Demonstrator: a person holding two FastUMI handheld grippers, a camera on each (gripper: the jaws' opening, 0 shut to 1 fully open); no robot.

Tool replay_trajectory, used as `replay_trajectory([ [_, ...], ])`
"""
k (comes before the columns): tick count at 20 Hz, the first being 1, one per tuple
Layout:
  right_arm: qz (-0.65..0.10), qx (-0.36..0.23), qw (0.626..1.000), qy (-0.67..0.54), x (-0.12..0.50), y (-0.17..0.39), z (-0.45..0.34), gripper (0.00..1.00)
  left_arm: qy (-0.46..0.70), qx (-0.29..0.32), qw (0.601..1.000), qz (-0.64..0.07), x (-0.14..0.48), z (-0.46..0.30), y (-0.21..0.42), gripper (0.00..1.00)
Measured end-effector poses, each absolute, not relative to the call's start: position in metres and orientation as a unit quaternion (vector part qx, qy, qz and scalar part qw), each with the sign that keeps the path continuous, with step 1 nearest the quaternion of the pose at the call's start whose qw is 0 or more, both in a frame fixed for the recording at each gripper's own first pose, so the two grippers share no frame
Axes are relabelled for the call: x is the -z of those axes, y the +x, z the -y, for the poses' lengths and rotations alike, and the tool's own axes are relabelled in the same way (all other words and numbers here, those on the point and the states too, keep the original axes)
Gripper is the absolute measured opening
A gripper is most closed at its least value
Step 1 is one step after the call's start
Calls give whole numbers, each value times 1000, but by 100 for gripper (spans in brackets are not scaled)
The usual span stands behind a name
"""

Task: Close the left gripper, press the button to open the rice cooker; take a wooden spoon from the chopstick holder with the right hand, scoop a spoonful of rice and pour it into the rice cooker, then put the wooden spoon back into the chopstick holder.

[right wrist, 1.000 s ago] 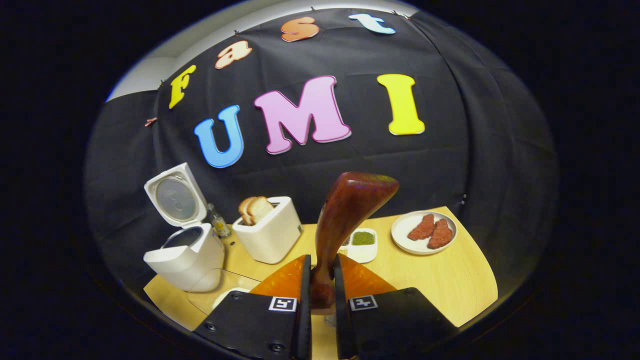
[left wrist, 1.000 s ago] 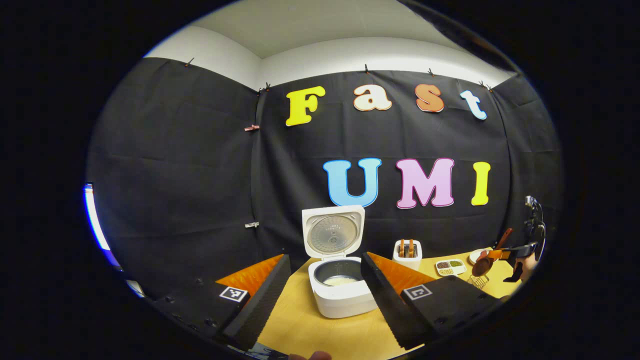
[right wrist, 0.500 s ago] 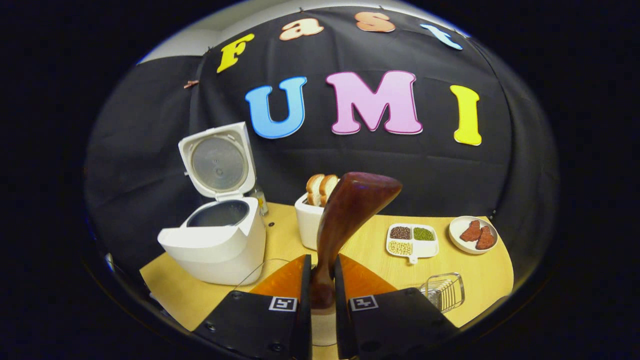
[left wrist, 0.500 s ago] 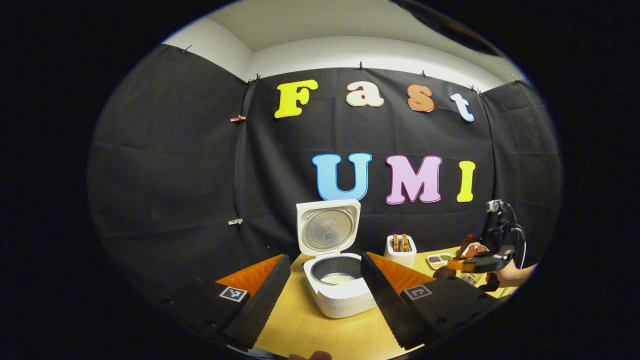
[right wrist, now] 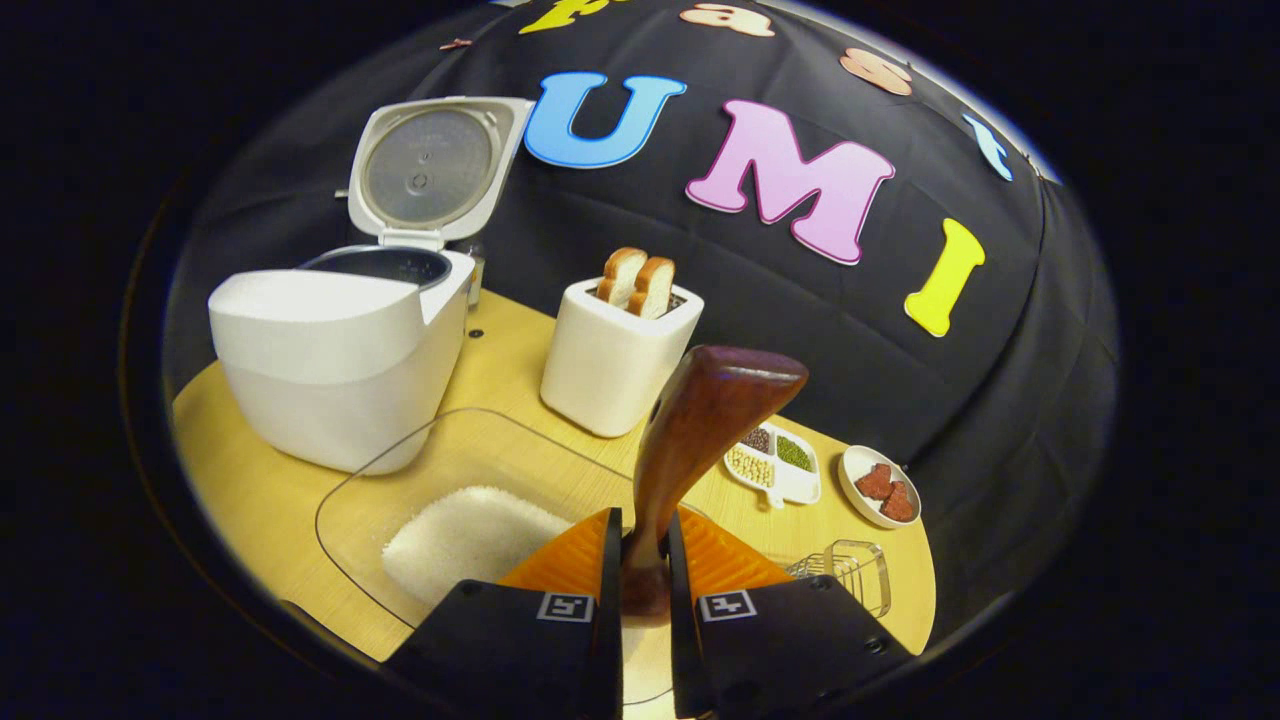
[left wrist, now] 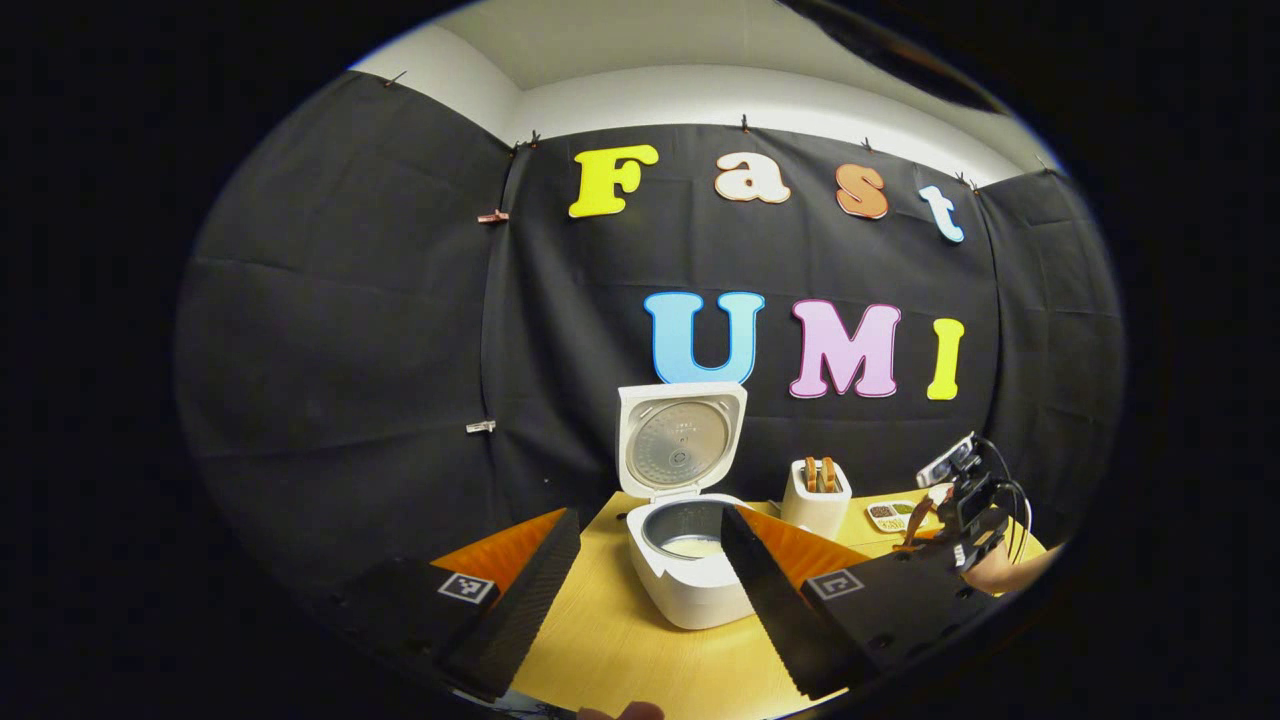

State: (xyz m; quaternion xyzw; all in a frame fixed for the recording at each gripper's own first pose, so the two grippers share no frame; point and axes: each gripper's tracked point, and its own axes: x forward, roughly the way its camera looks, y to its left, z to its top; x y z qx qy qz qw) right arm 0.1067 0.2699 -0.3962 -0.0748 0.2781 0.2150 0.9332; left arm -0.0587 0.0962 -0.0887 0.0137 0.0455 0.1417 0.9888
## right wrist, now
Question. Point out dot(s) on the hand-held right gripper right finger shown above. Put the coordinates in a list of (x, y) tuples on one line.
[(678, 600)]

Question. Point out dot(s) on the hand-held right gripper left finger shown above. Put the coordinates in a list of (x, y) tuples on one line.
[(612, 570)]

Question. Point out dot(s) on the white rice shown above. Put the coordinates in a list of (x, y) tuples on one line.
[(470, 540)]

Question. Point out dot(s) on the wooden spoon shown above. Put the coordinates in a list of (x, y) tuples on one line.
[(700, 420)]

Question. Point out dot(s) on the white rice cooker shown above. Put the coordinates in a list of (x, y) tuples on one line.
[(330, 380)]

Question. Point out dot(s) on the white divided bean dish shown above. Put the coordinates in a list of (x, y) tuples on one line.
[(790, 488)]

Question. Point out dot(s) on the white toaster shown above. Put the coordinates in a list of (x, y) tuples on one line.
[(610, 370)]

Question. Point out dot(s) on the small white plate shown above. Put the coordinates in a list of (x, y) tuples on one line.
[(853, 470)]

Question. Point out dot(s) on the red meat piece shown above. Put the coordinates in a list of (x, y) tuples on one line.
[(875, 482), (898, 503)]

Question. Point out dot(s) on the clear plastic container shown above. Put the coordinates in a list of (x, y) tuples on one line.
[(400, 470)]

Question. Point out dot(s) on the bread slice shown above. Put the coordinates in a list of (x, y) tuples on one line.
[(620, 275), (652, 288)]

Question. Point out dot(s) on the small glass bottle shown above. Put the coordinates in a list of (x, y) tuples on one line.
[(475, 275)]

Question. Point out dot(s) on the black backdrop cloth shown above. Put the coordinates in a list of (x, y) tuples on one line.
[(620, 210)]

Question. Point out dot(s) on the copper clip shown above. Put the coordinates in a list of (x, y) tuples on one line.
[(456, 44)]

